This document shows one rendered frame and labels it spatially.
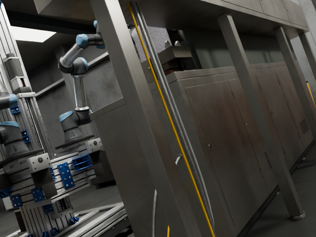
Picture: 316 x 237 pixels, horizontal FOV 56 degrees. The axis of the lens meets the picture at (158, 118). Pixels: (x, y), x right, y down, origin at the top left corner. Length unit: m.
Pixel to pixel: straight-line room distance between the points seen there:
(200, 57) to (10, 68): 1.41
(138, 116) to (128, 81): 0.11
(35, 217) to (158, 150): 1.67
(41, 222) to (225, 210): 1.40
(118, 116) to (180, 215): 0.89
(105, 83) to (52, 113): 1.92
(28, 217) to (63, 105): 5.60
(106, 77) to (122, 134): 5.25
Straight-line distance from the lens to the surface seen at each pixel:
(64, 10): 1.08
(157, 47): 1.76
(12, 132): 2.10
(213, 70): 1.72
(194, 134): 1.37
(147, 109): 0.86
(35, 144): 2.30
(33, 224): 2.46
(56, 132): 8.20
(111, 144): 1.73
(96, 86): 7.06
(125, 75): 0.88
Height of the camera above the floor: 0.67
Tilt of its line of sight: 2 degrees up
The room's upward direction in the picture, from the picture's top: 20 degrees counter-clockwise
